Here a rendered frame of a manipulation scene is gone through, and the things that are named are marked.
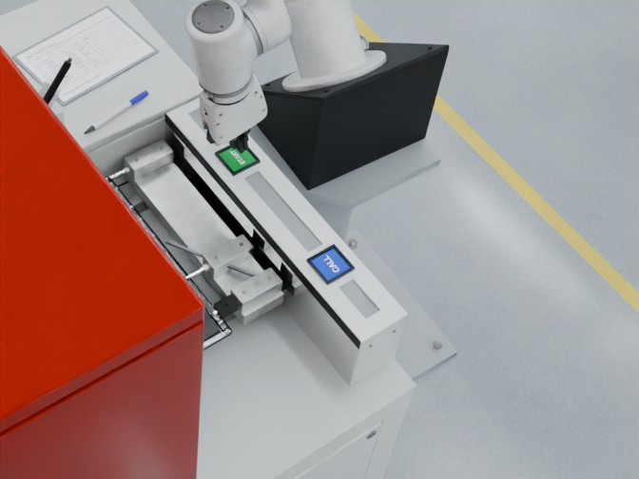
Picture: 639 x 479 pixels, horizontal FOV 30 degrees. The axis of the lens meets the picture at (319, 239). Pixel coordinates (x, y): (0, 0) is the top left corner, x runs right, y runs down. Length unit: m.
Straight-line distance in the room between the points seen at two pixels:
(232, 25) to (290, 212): 0.38
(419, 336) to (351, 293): 1.11
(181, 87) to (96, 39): 0.19
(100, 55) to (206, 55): 0.46
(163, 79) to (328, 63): 0.29
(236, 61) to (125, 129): 0.36
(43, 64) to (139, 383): 1.35
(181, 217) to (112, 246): 1.19
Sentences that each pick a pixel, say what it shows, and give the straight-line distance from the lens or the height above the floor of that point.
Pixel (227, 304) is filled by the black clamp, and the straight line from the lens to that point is 1.91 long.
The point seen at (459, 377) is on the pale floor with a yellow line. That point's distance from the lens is 2.96.
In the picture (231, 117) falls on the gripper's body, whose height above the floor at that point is 1.11.
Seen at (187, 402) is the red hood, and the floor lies 1.69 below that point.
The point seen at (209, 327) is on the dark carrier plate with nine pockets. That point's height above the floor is 0.90.
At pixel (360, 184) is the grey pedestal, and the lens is 2.19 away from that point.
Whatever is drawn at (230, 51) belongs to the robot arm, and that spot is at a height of 1.28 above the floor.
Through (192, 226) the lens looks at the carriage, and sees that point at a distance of 2.03.
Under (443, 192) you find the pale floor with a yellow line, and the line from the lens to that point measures 3.28.
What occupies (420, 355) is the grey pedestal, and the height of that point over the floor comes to 0.01.
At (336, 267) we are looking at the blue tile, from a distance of 1.90.
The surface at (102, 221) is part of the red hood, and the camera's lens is 0.87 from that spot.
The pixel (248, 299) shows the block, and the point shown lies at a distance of 1.91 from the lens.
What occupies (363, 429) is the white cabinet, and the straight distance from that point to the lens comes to 1.97.
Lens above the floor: 2.51
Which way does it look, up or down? 54 degrees down
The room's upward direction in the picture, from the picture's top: 10 degrees clockwise
